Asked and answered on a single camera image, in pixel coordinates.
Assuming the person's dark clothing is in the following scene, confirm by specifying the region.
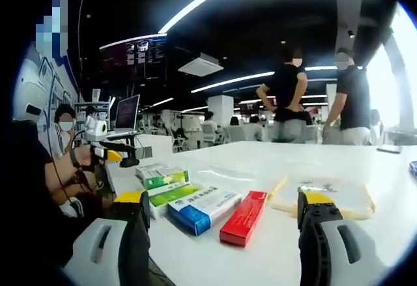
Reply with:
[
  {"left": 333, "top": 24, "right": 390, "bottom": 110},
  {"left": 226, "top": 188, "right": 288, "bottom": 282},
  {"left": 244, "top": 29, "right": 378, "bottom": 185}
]
[{"left": 0, "top": 119, "right": 113, "bottom": 286}]

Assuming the white office chair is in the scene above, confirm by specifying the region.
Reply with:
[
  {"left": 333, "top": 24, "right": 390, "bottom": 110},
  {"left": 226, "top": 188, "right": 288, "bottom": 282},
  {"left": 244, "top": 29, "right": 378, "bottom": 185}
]
[{"left": 226, "top": 125, "right": 248, "bottom": 143}]

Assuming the blue white wall poster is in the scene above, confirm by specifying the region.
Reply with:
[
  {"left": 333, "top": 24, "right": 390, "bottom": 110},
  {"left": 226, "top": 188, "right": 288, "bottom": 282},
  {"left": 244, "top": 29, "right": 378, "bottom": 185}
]
[{"left": 14, "top": 46, "right": 81, "bottom": 134}]

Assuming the white green small medicine box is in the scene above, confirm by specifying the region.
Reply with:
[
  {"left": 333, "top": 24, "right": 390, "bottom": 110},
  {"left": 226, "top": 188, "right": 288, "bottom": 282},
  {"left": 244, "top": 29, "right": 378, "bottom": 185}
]
[{"left": 134, "top": 162, "right": 190, "bottom": 190}]

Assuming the person's left hand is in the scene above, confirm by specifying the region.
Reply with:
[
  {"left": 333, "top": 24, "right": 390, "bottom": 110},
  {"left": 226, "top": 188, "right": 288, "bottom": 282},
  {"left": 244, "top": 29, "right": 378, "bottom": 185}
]
[{"left": 69, "top": 144, "right": 98, "bottom": 171}]

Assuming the large wall screen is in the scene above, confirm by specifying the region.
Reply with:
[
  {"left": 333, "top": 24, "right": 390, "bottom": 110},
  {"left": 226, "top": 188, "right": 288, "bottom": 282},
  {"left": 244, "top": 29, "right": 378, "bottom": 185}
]
[{"left": 98, "top": 33, "right": 169, "bottom": 82}]

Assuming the open laptop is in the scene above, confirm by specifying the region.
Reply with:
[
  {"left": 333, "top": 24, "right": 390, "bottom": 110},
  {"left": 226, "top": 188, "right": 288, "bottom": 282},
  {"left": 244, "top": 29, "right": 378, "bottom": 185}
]
[{"left": 115, "top": 94, "right": 141, "bottom": 134}]

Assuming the blue white medicine box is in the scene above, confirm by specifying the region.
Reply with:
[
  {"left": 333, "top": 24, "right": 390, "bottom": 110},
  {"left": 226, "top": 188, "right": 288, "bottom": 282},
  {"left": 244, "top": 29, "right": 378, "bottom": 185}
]
[{"left": 167, "top": 188, "right": 243, "bottom": 236}]

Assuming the silver blister pack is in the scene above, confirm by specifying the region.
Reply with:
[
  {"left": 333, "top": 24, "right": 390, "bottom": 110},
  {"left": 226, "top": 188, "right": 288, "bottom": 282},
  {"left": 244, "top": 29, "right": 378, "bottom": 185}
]
[{"left": 298, "top": 182, "right": 338, "bottom": 193}]

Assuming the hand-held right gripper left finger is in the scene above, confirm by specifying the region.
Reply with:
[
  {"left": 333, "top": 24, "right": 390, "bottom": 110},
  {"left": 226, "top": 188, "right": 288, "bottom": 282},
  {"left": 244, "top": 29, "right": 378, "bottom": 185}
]
[{"left": 63, "top": 190, "right": 152, "bottom": 286}]

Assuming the clear plastic sheet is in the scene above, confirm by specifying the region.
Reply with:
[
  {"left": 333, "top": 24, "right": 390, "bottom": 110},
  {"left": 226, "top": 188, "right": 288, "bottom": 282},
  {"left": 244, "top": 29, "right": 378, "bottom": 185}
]
[{"left": 197, "top": 165, "right": 255, "bottom": 183}]

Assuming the black desk device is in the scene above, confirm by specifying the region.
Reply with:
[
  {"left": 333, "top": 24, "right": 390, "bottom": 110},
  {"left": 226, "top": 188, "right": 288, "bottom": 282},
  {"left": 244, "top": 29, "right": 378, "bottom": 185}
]
[{"left": 119, "top": 150, "right": 141, "bottom": 169}]

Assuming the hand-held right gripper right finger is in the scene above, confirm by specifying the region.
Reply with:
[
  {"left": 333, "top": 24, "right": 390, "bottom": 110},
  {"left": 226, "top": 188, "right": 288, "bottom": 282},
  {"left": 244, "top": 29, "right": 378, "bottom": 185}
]
[{"left": 296, "top": 190, "right": 397, "bottom": 286}]

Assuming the clear plastic zip bag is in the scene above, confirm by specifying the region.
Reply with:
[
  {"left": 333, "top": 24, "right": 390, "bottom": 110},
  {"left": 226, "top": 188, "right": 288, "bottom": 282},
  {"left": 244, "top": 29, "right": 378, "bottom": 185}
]
[{"left": 266, "top": 174, "right": 376, "bottom": 222}]

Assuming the green leaf-print medicine box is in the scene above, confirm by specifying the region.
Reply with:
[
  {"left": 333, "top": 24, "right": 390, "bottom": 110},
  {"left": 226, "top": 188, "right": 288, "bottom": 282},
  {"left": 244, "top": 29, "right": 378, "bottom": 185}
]
[{"left": 148, "top": 182, "right": 203, "bottom": 219}]

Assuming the red medicine box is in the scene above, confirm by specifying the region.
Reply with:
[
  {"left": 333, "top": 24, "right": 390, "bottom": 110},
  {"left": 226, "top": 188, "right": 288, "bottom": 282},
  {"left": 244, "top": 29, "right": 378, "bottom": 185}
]
[{"left": 219, "top": 190, "right": 268, "bottom": 248}]

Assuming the ceiling air conditioner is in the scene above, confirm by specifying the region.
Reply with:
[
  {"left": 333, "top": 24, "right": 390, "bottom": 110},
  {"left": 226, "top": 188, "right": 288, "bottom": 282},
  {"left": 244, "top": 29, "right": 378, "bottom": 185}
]
[{"left": 177, "top": 52, "right": 225, "bottom": 78}]

